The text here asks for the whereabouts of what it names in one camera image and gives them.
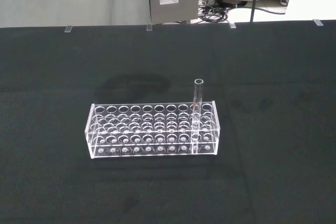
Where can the clear plastic test tube rack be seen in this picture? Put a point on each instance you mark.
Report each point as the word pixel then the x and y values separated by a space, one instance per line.
pixel 155 132

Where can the clear cloth clip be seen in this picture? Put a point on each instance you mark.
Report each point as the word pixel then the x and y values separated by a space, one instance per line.
pixel 68 29
pixel 232 25
pixel 317 22
pixel 149 27

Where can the black bench cloth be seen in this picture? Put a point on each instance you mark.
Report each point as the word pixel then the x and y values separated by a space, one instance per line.
pixel 168 182

